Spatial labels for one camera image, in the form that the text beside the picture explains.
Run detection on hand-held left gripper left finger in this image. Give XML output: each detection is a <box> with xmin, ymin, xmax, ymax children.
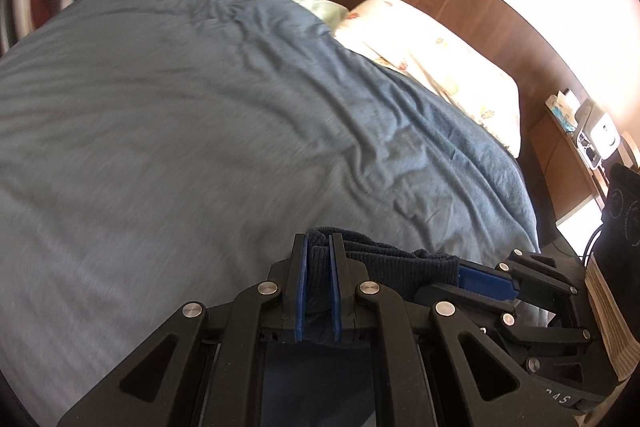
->
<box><xmin>56</xmin><ymin>233</ymin><xmax>308</xmax><ymax>427</ymax></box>

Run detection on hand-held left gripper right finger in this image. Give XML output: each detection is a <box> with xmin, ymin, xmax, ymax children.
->
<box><xmin>330</xmin><ymin>233</ymin><xmax>583</xmax><ymax>427</ymax></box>

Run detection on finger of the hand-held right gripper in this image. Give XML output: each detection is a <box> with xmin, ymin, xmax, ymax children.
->
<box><xmin>457</xmin><ymin>248</ymin><xmax>588</xmax><ymax>309</ymax></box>
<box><xmin>415</xmin><ymin>285</ymin><xmax>521</xmax><ymax>333</ymax></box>

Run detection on navy blue pants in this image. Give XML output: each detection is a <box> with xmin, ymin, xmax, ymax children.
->
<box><xmin>260</xmin><ymin>227</ymin><xmax>461</xmax><ymax>427</ymax></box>

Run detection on beige ribbed cloth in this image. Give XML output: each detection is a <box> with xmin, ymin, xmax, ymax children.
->
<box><xmin>584</xmin><ymin>251</ymin><xmax>640</xmax><ymax>382</ymax></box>

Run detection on wooden nightstand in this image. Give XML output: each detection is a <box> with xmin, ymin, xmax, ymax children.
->
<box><xmin>530</xmin><ymin>104</ymin><xmax>613</xmax><ymax>220</ymax></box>

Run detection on black printed cloth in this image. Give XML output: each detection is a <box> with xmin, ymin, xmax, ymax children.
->
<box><xmin>596</xmin><ymin>162</ymin><xmax>640</xmax><ymax>260</ymax></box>

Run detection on white bedside device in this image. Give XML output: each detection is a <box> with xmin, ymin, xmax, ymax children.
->
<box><xmin>575</xmin><ymin>99</ymin><xmax>622</xmax><ymax>168</ymax></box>

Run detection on tissue box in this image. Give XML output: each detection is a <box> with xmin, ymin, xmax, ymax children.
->
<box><xmin>545</xmin><ymin>89</ymin><xmax>582</xmax><ymax>132</ymax></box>

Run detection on blue-grey duvet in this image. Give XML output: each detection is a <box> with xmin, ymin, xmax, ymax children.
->
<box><xmin>0</xmin><ymin>0</ymin><xmax>541</xmax><ymax>427</ymax></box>

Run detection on cream floral pillow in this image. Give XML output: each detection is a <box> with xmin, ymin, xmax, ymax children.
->
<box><xmin>332</xmin><ymin>0</ymin><xmax>522</xmax><ymax>158</ymax></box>

